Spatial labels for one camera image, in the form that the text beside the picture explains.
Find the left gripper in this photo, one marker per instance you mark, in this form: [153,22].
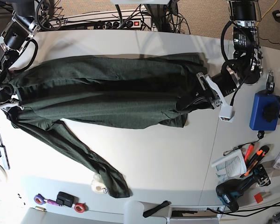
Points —
[209,97]

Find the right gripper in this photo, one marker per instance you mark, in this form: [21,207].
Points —
[9,104]

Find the dark green t-shirt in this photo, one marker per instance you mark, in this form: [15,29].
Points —
[115,92]

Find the blue box with black knob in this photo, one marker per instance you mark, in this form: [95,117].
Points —
[266,108]

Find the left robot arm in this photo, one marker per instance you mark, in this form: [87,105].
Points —
[240,48]

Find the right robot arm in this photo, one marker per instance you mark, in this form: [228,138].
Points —
[28,16]

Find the grey usb hub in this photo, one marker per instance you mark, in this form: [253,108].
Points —
[4,157]

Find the rolled paper sheet with drawing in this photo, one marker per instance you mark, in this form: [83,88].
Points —
[229,166]

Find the orange black utility knife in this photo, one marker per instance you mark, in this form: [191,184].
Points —
[257,157]

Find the black power strip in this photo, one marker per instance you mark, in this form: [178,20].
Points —
[129,25]

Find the purple tape roll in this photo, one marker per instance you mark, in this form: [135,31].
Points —
[39,199]

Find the red square sticker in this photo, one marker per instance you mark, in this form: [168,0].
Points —
[258,197]

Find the clear tape rolls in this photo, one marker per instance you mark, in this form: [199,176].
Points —
[97,185]

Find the red tape roll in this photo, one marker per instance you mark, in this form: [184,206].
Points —
[79,207]

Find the dark teal cordless drill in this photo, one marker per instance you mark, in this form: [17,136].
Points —
[229,191]

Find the black action camera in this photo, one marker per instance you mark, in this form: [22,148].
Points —
[64,199]

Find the black strap handle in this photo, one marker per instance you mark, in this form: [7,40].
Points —
[155,209]

